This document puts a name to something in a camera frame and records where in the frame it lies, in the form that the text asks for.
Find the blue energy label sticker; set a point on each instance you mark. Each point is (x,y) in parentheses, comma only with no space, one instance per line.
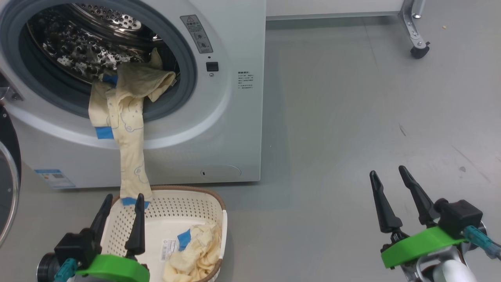
(54,179)

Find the white front-load washing machine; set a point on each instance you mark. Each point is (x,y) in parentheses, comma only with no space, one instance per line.
(235,117)

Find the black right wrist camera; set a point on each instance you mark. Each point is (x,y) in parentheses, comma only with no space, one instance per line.
(460,217)

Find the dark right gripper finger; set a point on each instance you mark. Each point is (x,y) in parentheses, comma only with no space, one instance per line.
(420,199)
(385,211)

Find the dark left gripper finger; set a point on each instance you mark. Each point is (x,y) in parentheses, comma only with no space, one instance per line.
(137,231)
(101,223)

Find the cream basket brown rim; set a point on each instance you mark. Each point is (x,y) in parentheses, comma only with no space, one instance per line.
(164,211)

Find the white partition panel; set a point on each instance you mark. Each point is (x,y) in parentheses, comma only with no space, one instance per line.
(332,6)

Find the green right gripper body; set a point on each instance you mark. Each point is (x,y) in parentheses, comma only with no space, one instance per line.
(419,244)

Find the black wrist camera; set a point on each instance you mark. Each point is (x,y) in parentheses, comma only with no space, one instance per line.
(76,246)
(460,217)

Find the metal leg with black caster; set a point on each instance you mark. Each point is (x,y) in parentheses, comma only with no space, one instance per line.
(413,27)

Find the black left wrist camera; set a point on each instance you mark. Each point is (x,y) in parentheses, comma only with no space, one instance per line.
(76,246)

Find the basket product label sticker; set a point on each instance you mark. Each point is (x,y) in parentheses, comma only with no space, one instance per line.
(169,250)

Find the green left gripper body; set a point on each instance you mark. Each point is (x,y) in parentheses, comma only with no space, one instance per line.
(113,270)

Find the pale yellow blue-cuffed garment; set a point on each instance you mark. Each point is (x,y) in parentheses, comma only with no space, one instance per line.
(131,117)
(199,250)

